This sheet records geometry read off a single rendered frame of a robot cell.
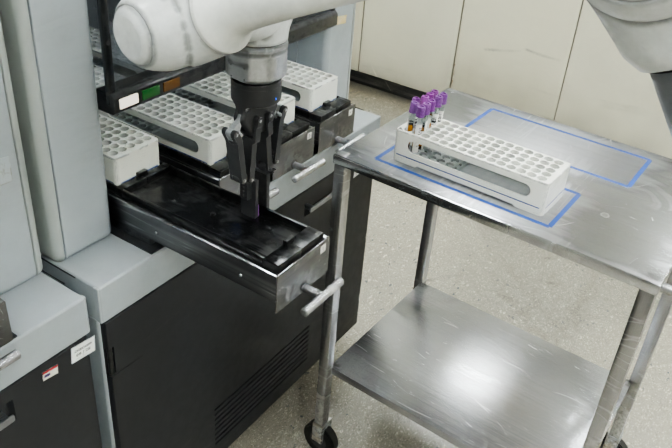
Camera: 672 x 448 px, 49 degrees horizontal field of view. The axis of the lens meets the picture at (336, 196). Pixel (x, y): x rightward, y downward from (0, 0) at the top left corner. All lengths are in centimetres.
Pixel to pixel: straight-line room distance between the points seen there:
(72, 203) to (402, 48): 261
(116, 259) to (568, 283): 171
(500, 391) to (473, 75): 203
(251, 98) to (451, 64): 250
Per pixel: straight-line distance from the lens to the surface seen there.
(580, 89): 332
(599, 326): 244
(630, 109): 328
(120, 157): 126
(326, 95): 157
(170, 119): 139
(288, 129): 145
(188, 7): 87
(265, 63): 104
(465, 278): 248
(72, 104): 114
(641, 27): 60
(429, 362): 173
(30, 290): 120
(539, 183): 124
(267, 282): 108
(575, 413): 172
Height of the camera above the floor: 146
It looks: 31 degrees down
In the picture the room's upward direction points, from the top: 5 degrees clockwise
